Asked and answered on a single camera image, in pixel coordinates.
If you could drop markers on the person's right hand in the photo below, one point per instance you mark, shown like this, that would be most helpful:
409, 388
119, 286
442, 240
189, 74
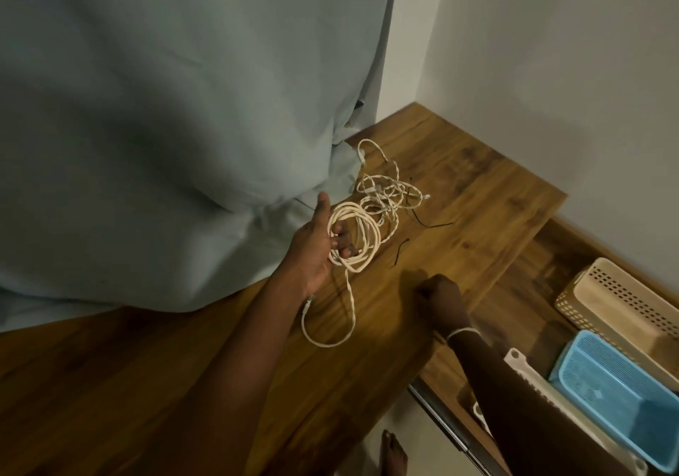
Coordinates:
444, 303

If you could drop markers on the person's left hand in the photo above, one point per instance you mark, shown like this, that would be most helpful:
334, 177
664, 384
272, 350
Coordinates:
307, 250

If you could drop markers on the person's right fingers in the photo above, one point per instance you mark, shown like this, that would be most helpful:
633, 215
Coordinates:
426, 292

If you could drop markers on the person's left thumb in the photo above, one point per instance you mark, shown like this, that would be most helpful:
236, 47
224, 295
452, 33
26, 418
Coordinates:
322, 208

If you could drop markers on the person's right forearm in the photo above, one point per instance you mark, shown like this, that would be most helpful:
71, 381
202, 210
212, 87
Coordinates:
509, 412

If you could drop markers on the person's left forearm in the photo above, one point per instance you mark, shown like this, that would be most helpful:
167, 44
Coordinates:
249, 364

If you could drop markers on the black twist tie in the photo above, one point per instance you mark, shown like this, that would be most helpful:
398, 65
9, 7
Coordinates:
401, 250
424, 222

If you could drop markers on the white wrist thread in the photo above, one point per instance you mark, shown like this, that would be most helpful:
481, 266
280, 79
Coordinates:
460, 331

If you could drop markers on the white plastic basket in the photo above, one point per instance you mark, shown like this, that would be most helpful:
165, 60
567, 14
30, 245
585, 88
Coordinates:
537, 381

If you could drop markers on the person's foot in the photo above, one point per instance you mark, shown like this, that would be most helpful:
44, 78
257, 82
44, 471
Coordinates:
393, 454

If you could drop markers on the light grey curtain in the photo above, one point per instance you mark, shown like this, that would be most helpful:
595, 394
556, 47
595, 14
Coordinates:
169, 120

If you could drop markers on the beige plastic basket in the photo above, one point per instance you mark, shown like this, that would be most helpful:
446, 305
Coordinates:
618, 306

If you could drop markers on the blue plastic basket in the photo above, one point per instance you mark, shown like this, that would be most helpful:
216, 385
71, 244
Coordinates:
610, 393

